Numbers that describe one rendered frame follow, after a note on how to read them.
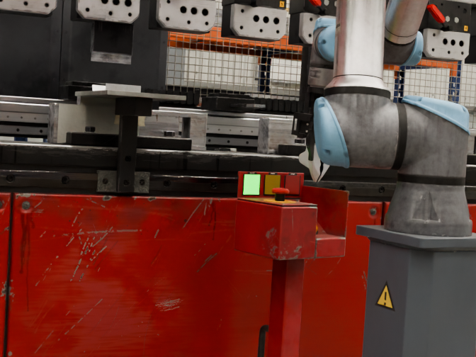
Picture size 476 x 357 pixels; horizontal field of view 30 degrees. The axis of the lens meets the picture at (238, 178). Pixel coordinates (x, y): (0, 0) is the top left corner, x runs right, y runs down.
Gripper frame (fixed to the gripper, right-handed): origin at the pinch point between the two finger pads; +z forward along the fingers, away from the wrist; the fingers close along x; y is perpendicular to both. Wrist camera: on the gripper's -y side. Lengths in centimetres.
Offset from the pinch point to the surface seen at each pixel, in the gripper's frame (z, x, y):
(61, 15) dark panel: -32, 19, 96
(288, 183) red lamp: 3.1, 0.0, 9.9
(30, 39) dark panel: -24, 27, 98
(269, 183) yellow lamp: 3.2, 6.0, 9.9
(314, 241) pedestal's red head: 13.5, 4.8, -6.3
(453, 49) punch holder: -35, -66, 20
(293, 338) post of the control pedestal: 36.7, 4.4, -3.0
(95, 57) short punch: -21, 34, 47
